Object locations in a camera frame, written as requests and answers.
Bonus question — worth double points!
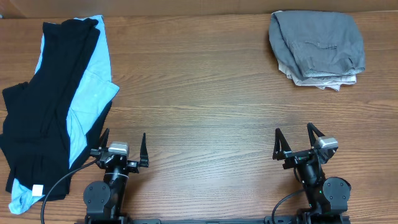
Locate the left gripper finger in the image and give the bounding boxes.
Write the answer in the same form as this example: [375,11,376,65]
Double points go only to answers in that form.
[98,128,109,149]
[139,133,149,167]

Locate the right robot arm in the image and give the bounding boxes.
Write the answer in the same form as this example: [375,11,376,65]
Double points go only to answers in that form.
[271,123,351,223]

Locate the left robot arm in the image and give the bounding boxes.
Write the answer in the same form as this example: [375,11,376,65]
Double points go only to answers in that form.
[83,129,149,223]

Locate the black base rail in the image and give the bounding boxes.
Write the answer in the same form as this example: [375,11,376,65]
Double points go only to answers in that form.
[76,215,351,224]

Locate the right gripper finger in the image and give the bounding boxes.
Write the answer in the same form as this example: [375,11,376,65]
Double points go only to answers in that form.
[307,123,324,147]
[272,128,292,161]

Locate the black t-shirt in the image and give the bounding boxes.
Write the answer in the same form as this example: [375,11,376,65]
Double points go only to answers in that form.
[1,19,100,200]

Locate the grey folded trousers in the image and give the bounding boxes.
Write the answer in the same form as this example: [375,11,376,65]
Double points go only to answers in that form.
[269,11,366,80]

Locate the light blue t-shirt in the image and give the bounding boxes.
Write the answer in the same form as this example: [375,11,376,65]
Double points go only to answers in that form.
[7,15,119,215]

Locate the black shirt under pile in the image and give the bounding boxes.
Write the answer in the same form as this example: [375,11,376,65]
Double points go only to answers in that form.
[70,101,112,170]

